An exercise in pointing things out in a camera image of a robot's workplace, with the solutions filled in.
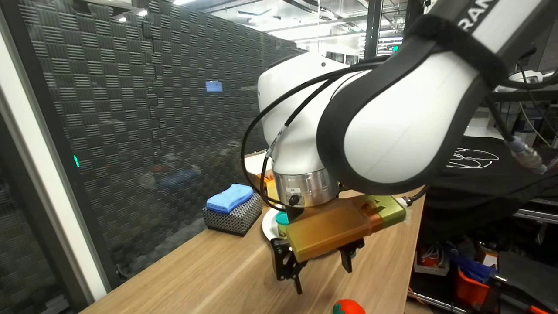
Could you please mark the yellow open cardboard box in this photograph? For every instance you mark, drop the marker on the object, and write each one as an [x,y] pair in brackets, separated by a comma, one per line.
[260,172]

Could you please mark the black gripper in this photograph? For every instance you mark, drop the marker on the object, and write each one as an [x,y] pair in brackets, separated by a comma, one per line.
[288,268]

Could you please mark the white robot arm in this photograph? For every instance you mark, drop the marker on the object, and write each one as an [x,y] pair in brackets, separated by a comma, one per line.
[345,142]

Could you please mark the wrist camera amber block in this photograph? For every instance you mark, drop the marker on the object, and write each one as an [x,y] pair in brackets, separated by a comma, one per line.
[340,224]

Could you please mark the grey foam block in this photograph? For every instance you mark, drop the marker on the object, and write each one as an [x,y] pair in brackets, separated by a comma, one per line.
[239,221]

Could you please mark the blue sponge cloth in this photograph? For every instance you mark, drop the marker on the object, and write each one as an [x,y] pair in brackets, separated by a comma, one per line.
[229,200]

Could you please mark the white paper plate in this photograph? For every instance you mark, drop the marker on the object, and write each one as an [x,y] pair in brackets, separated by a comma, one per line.
[269,226]

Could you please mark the red ball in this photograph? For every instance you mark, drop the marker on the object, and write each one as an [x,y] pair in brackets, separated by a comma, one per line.
[347,308]

